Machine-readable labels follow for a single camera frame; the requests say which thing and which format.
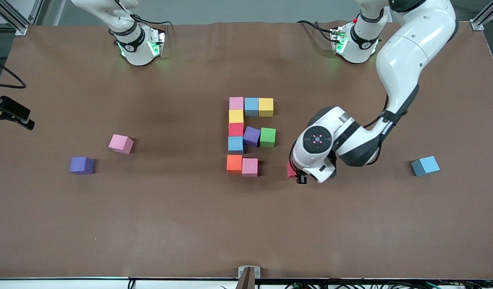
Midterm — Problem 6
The green foam cube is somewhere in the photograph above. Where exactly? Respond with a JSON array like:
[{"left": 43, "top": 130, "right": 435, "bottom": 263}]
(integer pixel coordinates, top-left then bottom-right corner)
[{"left": 260, "top": 128, "right": 276, "bottom": 148}]

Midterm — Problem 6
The purple foam cube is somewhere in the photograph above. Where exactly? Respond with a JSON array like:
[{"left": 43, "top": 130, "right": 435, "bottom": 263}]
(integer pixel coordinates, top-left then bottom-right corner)
[
  {"left": 243, "top": 126, "right": 261, "bottom": 148},
  {"left": 69, "top": 157, "right": 95, "bottom": 175}
]

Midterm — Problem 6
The orange foam cube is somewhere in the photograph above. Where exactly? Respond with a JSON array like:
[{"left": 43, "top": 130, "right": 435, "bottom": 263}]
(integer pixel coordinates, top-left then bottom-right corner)
[{"left": 227, "top": 155, "right": 243, "bottom": 174}]

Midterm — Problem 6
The blue foam cube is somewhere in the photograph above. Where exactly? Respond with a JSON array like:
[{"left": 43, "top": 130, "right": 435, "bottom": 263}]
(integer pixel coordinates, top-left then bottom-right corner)
[
  {"left": 411, "top": 156, "right": 440, "bottom": 177},
  {"left": 228, "top": 136, "right": 244, "bottom": 155},
  {"left": 244, "top": 98, "right": 260, "bottom": 117}
]

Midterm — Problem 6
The brown table cover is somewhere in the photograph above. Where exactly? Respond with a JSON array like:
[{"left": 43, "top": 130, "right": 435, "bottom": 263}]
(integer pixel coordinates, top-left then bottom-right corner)
[{"left": 0, "top": 21, "right": 493, "bottom": 279}]

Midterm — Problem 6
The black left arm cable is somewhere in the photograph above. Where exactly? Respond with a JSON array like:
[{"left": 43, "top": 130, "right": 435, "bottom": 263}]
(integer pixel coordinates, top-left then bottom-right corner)
[{"left": 289, "top": 142, "right": 301, "bottom": 177}]

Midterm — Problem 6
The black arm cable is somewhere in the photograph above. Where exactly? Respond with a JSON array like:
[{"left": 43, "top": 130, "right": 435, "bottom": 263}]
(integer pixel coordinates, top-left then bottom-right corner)
[
  {"left": 0, "top": 56, "right": 27, "bottom": 90},
  {"left": 289, "top": 142, "right": 301, "bottom": 177}
]

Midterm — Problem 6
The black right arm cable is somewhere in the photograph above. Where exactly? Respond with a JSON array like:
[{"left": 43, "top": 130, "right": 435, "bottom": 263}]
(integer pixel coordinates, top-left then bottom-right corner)
[{"left": 0, "top": 56, "right": 27, "bottom": 90}]

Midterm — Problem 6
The aluminium frame post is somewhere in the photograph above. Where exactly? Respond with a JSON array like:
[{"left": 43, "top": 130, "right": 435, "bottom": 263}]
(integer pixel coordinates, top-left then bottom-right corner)
[
  {"left": 470, "top": 0, "right": 493, "bottom": 31},
  {"left": 0, "top": 0, "right": 44, "bottom": 36}
]

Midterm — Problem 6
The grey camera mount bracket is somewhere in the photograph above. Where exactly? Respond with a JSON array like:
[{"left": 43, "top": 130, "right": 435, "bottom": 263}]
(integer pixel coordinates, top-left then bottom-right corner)
[{"left": 238, "top": 266, "right": 261, "bottom": 289}]

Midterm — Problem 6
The black base cable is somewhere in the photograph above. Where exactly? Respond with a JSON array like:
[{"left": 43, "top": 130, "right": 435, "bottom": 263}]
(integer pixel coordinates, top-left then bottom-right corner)
[
  {"left": 297, "top": 20, "right": 335, "bottom": 43},
  {"left": 140, "top": 20, "right": 172, "bottom": 29}
]

